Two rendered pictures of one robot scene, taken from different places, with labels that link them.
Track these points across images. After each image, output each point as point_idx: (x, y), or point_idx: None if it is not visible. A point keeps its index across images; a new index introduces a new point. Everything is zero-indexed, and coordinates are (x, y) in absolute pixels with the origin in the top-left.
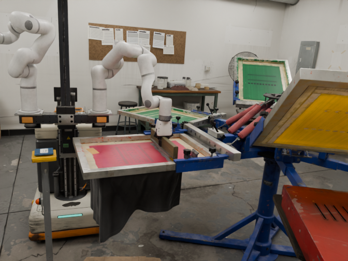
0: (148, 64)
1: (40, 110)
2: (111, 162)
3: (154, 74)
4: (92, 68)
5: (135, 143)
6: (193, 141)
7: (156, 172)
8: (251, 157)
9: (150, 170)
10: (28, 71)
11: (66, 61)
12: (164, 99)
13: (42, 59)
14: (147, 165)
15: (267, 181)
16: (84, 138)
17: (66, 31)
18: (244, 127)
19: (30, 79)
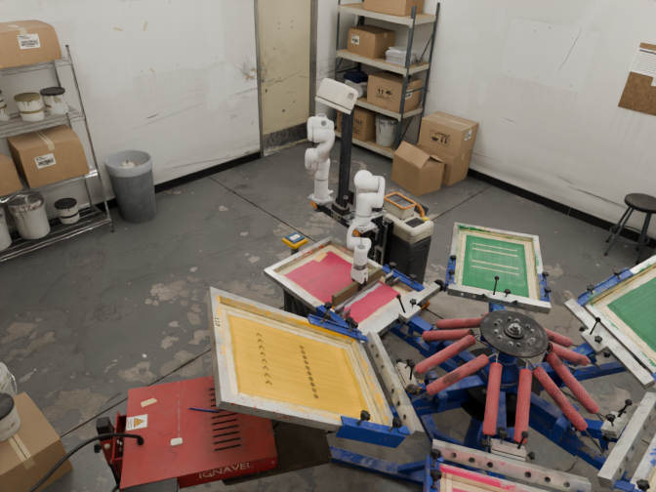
0: (360, 206)
1: (325, 200)
2: (303, 274)
3: (365, 218)
4: None
5: None
6: (393, 306)
7: None
8: (448, 372)
9: (300, 299)
10: (315, 167)
11: (343, 167)
12: (356, 247)
13: (325, 160)
14: (300, 294)
15: (471, 419)
16: (334, 242)
17: (345, 141)
18: None
19: (319, 173)
